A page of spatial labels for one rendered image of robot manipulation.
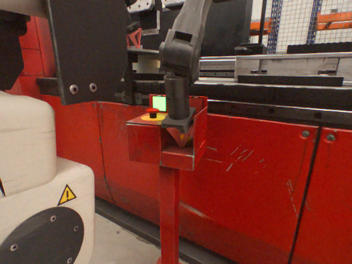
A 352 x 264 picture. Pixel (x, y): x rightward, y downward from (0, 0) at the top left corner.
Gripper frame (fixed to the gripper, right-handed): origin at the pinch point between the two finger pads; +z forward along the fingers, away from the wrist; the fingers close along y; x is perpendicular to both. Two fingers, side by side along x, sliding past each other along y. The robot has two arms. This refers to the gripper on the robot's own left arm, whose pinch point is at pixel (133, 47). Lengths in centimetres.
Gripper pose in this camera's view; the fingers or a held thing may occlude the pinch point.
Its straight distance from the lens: 100.4
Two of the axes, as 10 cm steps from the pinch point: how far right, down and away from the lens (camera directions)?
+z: 2.3, 7.2, 6.5
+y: -8.5, -1.7, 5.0
